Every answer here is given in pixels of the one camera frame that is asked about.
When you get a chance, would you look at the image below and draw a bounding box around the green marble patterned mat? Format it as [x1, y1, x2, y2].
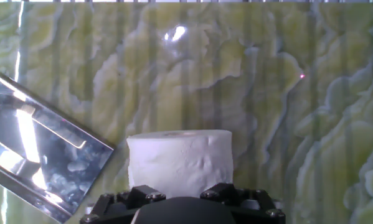
[0, 2, 373, 224]

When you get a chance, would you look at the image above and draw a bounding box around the shiny metal tray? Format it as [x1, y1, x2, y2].
[0, 68, 115, 224]

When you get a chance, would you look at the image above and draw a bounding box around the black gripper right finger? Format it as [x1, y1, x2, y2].
[200, 182, 286, 224]

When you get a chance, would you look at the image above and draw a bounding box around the white toilet paper roll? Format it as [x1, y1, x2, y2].
[126, 129, 234, 199]

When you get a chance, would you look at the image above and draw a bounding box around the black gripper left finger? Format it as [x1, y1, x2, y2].
[80, 185, 167, 224]

